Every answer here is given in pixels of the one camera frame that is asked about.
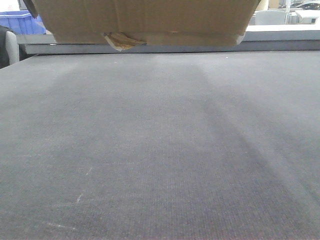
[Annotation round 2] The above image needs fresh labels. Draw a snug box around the brown cardboard box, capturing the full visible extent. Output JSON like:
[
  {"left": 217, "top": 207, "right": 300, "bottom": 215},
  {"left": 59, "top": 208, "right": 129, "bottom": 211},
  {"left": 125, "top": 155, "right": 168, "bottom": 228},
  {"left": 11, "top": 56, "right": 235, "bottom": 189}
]
[{"left": 25, "top": 0, "right": 259, "bottom": 47}]

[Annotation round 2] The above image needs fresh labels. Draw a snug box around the crumpled clear packing tape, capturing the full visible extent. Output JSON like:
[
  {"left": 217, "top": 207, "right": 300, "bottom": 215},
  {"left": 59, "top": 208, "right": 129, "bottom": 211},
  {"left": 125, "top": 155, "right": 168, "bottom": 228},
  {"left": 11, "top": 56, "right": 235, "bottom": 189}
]
[{"left": 101, "top": 32, "right": 147, "bottom": 52}]

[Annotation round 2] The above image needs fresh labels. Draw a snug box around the grey office chair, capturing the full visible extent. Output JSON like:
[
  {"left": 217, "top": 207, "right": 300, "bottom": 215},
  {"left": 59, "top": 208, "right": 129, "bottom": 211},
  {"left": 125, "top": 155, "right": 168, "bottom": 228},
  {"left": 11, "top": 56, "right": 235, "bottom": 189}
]
[{"left": 0, "top": 25, "right": 20, "bottom": 69}]

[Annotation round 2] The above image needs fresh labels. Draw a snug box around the blue plastic crate background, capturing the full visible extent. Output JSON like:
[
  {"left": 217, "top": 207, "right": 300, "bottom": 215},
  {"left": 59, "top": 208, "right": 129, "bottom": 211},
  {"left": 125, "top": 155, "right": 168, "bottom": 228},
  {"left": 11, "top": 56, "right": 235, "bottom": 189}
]
[{"left": 0, "top": 10, "right": 46, "bottom": 35}]

